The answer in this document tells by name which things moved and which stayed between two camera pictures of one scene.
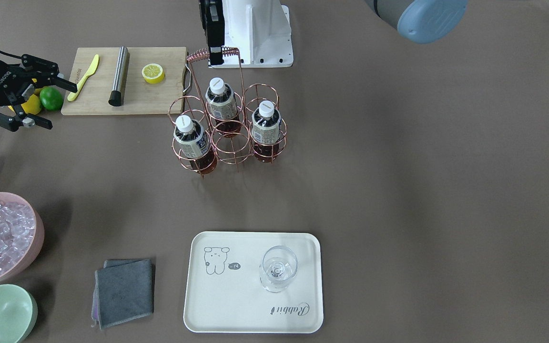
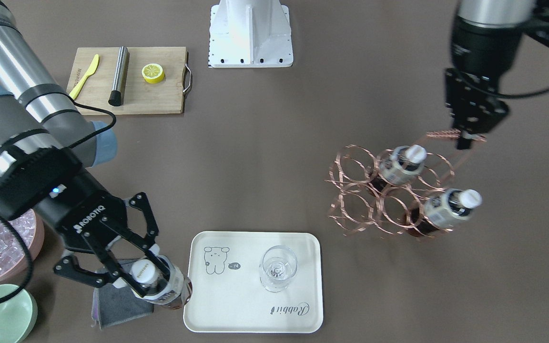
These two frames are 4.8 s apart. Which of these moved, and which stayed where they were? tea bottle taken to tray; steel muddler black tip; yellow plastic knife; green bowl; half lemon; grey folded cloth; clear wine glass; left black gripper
Moved: left black gripper; tea bottle taken to tray
Stayed: yellow plastic knife; green bowl; steel muddler black tip; grey folded cloth; half lemon; clear wine glass
